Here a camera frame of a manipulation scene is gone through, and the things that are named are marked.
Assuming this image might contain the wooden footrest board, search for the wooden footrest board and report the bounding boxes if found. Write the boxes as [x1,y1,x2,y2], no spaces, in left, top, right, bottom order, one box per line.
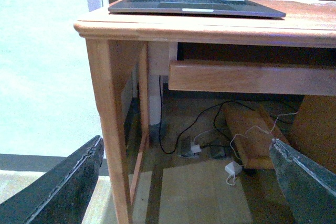
[223,104,289,169]

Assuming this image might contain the white power adapter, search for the white power adapter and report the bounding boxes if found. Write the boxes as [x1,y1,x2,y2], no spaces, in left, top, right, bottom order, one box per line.
[225,161,243,176]

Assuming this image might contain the white thin cable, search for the white thin cable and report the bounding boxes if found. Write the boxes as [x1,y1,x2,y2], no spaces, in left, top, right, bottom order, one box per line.
[225,111,299,188]

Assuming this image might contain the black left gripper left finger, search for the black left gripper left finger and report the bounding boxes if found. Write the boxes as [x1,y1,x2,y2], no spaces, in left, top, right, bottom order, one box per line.
[1,135,104,223]

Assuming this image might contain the wooden desk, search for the wooden desk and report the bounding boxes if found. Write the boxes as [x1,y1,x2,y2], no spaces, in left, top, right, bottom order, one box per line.
[73,0,335,223]

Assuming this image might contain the wooden keyboard drawer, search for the wooden keyboard drawer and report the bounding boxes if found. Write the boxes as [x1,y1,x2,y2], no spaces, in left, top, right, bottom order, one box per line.
[169,60,335,96]

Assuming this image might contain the floor power strip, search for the floor power strip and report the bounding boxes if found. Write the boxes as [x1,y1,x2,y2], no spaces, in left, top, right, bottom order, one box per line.
[177,137,228,159]

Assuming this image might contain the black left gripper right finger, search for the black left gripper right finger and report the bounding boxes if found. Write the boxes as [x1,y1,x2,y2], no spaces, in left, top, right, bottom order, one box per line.
[269,138,335,223]

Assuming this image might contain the black floor cable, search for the black floor cable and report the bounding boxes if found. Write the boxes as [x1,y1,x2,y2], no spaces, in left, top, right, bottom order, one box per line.
[159,74,257,155]

